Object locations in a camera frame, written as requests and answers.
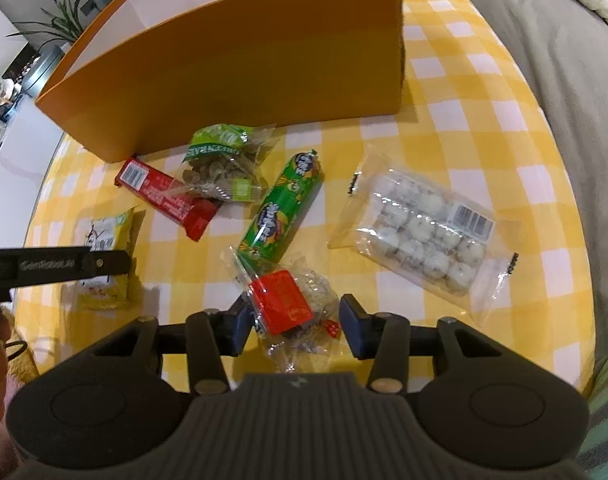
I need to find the green tube snack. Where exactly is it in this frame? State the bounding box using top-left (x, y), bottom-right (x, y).
top-left (238, 148), bottom-right (325, 263)

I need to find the grey sofa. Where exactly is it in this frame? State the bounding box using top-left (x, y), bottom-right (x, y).
top-left (444, 0), bottom-right (608, 361)

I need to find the yellow pink fluffy rug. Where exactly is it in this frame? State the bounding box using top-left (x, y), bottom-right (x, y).
top-left (0, 305), bottom-right (41, 461)

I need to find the white low console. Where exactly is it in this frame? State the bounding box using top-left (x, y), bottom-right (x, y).
top-left (0, 105), bottom-right (65, 251)

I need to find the long red snack bar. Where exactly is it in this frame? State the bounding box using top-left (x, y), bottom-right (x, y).
top-left (115, 156), bottom-right (220, 241)

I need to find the clear packet of white balls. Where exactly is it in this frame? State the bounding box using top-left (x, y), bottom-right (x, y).
top-left (328, 156), bottom-right (521, 311)

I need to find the orange cardboard box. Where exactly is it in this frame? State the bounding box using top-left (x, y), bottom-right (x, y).
top-left (34, 0), bottom-right (405, 163)

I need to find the small red label clear packet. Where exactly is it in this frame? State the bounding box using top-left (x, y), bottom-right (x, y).
top-left (227, 246), bottom-right (347, 373)

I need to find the grey pedal bin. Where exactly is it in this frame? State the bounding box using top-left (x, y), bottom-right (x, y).
top-left (21, 42), bottom-right (72, 98)

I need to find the green pea snack packet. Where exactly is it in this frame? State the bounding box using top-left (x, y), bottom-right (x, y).
top-left (176, 123), bottom-right (277, 204)

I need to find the white yellow snack packet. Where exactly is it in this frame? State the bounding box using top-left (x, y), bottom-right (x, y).
top-left (76, 207), bottom-right (137, 311)

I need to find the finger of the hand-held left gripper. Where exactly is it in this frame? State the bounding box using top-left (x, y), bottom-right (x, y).
top-left (86, 249), bottom-right (135, 278)

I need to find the yellow checked tablecloth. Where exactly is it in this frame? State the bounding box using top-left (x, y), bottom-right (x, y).
top-left (11, 0), bottom-right (597, 396)

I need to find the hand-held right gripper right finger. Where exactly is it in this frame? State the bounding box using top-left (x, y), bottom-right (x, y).
top-left (338, 294), bottom-right (485, 393)

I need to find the potted plant with long leaves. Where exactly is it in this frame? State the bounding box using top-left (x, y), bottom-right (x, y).
top-left (6, 0), bottom-right (102, 53)

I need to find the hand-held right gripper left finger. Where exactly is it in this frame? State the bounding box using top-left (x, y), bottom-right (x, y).
top-left (91, 304), bottom-right (257, 395)

